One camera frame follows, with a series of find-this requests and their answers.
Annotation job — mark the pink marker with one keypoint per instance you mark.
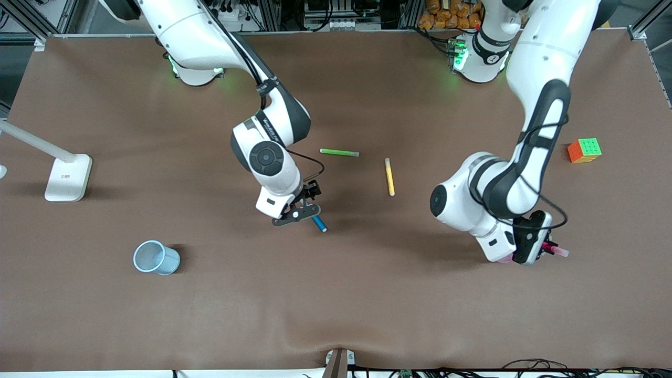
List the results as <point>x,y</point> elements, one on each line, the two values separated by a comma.
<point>562,252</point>

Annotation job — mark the blue marker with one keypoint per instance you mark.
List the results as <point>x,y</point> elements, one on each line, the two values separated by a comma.
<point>320,224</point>

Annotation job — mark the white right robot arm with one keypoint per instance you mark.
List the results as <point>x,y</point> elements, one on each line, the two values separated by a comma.
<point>194,31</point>

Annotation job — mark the green marker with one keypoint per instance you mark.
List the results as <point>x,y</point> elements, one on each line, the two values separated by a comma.
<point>339,153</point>

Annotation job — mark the yellow marker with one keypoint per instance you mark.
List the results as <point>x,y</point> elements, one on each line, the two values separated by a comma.
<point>389,177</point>

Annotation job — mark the colourful puzzle cube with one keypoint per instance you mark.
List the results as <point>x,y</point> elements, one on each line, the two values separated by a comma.
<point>588,148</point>

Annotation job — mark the light blue mesh cup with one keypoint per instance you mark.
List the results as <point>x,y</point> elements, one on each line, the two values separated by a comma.
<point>164,261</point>

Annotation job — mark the grey power strip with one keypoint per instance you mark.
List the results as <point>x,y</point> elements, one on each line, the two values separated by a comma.
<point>341,24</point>

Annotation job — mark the white power strip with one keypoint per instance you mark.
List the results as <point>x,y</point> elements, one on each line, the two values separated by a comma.
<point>233,16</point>

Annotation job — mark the pile of orange snack bags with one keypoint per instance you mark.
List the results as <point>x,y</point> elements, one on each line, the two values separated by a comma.
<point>446,16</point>

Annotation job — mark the white stand with pole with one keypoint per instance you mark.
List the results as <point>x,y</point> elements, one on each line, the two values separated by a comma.
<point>67,178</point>

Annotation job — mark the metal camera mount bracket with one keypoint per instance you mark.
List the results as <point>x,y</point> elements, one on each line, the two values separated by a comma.
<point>338,362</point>

